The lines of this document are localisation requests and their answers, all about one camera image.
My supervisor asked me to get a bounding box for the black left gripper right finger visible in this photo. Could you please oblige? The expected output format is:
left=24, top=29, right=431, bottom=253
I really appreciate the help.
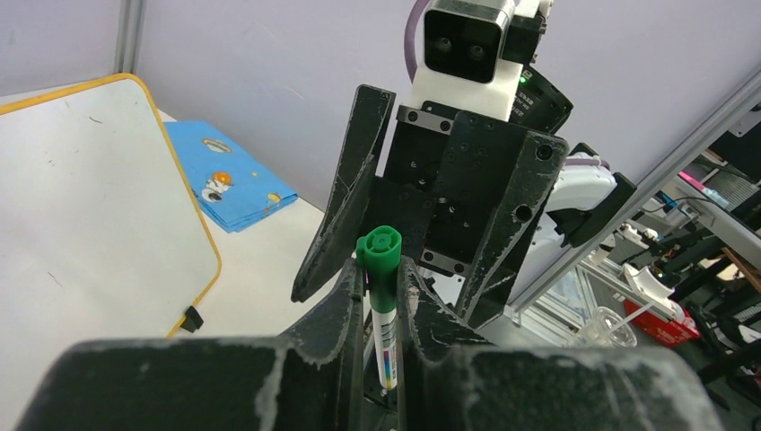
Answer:
left=397, top=257, right=506, bottom=430

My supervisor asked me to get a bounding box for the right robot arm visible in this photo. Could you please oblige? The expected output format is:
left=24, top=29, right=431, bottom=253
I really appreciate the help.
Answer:
left=291, top=68, right=635, bottom=328

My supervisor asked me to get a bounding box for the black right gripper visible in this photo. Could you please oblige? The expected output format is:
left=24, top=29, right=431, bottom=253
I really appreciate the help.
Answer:
left=291, top=84, right=569, bottom=328

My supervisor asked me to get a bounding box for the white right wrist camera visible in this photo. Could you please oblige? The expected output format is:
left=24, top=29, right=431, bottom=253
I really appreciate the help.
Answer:
left=403, top=1, right=554, bottom=126

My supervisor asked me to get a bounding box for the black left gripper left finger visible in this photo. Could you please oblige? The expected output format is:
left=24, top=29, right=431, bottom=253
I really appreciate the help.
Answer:
left=225, top=259, right=363, bottom=430

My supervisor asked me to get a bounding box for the yellow framed whiteboard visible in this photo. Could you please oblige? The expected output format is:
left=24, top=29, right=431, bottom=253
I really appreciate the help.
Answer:
left=1, top=74, right=222, bottom=430

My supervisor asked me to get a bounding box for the clear plastic cup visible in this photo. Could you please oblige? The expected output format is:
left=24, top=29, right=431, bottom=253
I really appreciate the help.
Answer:
left=568, top=306, right=638, bottom=347

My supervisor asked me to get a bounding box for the green capped whiteboard marker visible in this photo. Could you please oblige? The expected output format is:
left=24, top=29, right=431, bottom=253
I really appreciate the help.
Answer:
left=355, top=225, right=402, bottom=391

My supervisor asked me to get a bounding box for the blue patterned cloth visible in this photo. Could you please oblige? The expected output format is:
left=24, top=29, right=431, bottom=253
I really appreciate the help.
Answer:
left=164, top=120, right=298, bottom=233

